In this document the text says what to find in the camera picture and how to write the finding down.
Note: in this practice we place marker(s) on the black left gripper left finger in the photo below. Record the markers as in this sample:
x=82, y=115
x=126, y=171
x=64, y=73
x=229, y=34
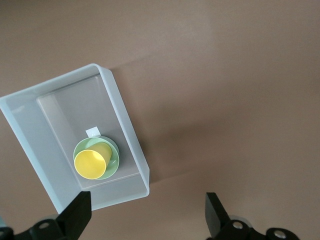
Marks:
x=72, y=217

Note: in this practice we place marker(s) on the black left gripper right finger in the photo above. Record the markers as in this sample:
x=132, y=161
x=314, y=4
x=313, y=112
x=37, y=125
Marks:
x=217, y=217

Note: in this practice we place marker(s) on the yellow plastic cup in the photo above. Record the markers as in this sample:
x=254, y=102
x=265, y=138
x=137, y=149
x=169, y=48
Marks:
x=90, y=163

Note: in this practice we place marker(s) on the green bowl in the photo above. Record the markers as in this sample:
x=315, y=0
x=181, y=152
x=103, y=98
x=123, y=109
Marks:
x=113, y=162

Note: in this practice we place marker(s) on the white paper label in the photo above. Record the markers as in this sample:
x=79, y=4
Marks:
x=92, y=132

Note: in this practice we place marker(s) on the translucent white plastic bin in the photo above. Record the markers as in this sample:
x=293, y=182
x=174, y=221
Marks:
x=32, y=130

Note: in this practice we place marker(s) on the brown table cover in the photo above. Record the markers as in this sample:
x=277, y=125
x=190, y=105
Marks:
x=225, y=75

